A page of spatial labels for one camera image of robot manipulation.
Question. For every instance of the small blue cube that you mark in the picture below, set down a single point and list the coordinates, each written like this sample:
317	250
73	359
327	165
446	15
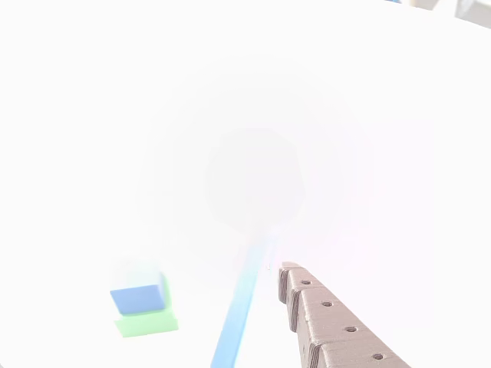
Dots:
138	299

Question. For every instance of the green cube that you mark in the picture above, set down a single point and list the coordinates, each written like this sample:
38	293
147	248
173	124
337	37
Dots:
147	325

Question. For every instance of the blue tape square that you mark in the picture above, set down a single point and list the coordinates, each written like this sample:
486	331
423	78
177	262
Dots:
238	314

